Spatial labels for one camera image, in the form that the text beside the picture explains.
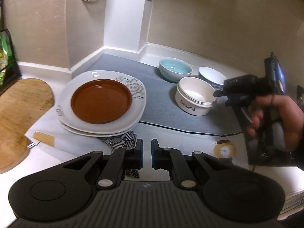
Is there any black white striped cloth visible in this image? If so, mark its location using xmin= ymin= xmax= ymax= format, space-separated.
xmin=101 ymin=130 xmax=141 ymax=179

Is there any light blue bowl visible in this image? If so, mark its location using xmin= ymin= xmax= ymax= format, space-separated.
xmin=159 ymin=57 xmax=192 ymax=83

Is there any black metal rack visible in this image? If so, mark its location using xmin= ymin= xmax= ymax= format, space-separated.
xmin=0 ymin=0 xmax=23 ymax=97

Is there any yellow green snack bag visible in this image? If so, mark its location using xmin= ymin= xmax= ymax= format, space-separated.
xmin=0 ymin=32 xmax=12 ymax=86

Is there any white bowl with blue pattern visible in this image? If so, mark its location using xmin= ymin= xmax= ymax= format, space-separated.
xmin=198 ymin=66 xmax=228 ymax=91

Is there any large white floral square plate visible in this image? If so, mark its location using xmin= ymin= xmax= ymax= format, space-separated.
xmin=56 ymin=70 xmax=147 ymax=134

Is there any cream bowl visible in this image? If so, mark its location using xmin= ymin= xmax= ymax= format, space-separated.
xmin=175 ymin=77 xmax=218 ymax=116

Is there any grey slatted tray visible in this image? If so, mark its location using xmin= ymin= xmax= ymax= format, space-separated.
xmin=281 ymin=190 xmax=304 ymax=220

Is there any brown round plate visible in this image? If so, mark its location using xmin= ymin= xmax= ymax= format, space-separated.
xmin=71 ymin=79 xmax=132 ymax=124

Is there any round yellow sticker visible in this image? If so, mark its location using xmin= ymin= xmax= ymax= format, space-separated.
xmin=212 ymin=140 xmax=237 ymax=159

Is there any wooden cutting board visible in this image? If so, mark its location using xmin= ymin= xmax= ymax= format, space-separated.
xmin=0 ymin=78 xmax=55 ymax=174

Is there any grey dish mat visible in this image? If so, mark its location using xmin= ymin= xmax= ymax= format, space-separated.
xmin=88 ymin=54 xmax=243 ymax=137

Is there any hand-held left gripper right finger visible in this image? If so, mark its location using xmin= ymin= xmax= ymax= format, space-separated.
xmin=151 ymin=139 xmax=233 ymax=188

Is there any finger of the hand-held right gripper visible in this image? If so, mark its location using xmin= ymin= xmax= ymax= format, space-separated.
xmin=224 ymin=94 xmax=252 ymax=107
xmin=213 ymin=75 xmax=259 ymax=98

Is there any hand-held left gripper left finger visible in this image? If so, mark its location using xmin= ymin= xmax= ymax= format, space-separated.
xmin=63 ymin=138 xmax=144 ymax=188

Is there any person's right hand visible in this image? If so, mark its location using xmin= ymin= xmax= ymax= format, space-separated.
xmin=247 ymin=95 xmax=304 ymax=151

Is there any small wooden tag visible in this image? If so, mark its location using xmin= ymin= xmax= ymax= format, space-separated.
xmin=27 ymin=132 xmax=55 ymax=150

